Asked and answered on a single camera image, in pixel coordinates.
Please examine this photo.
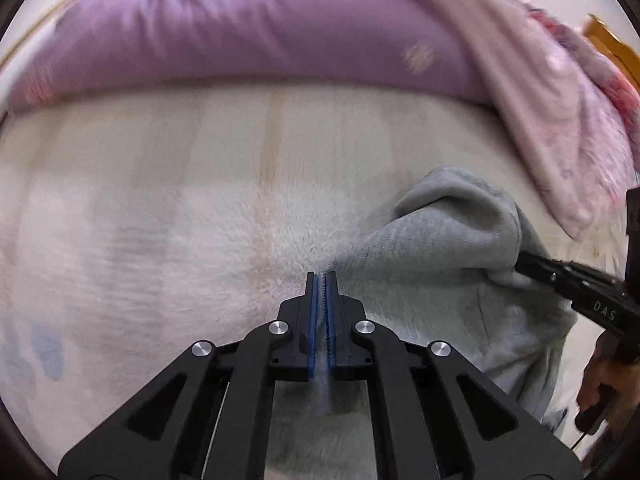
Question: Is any purple floral quilt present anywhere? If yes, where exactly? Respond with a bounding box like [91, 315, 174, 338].
[7, 0, 637, 241]

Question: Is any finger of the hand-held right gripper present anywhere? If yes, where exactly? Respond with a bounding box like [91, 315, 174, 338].
[515, 251, 577, 307]

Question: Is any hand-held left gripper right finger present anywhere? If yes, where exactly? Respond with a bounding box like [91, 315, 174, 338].
[326, 270, 584, 480]

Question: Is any person's right hand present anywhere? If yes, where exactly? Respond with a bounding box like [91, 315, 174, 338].
[576, 342, 640, 428]

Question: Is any wooden bed headboard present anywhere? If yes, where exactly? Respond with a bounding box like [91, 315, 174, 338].
[582, 12, 640, 92]

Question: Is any white floral bed blanket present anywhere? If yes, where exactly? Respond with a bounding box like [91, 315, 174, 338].
[0, 85, 628, 480]

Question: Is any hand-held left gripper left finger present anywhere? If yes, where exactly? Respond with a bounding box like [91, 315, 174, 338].
[57, 271, 321, 480]

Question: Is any grey sweatshirt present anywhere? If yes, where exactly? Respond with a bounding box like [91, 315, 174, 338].
[267, 167, 576, 480]

